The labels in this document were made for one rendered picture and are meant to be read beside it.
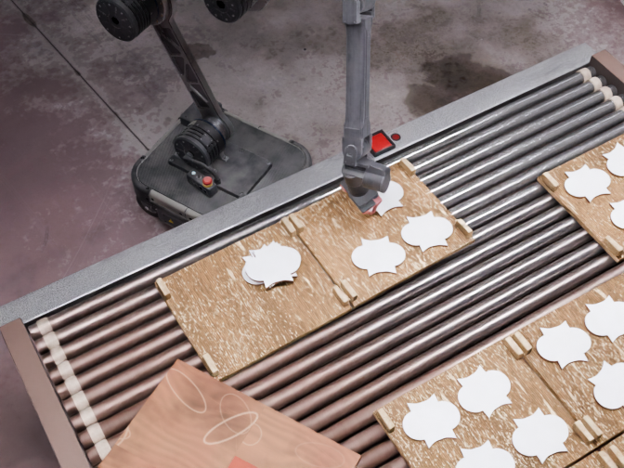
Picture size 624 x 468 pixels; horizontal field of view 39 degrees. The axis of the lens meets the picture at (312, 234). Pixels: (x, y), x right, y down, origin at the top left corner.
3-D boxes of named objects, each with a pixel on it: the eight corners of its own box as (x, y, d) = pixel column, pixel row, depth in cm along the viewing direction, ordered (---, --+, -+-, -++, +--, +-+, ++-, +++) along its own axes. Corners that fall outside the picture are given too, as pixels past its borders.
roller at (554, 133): (48, 371, 229) (45, 367, 224) (615, 97, 289) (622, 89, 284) (56, 388, 227) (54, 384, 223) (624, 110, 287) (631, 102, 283)
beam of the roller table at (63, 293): (-3, 321, 241) (-9, 309, 236) (580, 55, 305) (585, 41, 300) (7, 344, 236) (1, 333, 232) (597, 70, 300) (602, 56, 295)
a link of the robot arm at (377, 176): (358, 135, 239) (344, 143, 232) (397, 146, 235) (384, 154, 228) (353, 175, 245) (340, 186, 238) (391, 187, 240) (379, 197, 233)
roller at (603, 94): (41, 357, 231) (39, 352, 227) (604, 87, 291) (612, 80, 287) (49, 372, 230) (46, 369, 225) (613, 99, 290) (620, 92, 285)
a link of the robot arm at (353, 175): (345, 155, 238) (337, 173, 236) (369, 162, 235) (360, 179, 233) (350, 168, 244) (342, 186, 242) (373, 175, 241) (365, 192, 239)
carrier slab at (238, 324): (154, 285, 240) (153, 282, 239) (284, 222, 253) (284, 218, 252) (215, 384, 223) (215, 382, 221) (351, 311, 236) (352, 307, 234)
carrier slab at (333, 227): (285, 220, 253) (285, 217, 252) (401, 162, 267) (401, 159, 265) (354, 308, 236) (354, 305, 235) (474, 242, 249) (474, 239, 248)
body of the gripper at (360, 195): (359, 172, 250) (354, 159, 244) (380, 196, 245) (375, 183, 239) (341, 185, 250) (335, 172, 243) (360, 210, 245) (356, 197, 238)
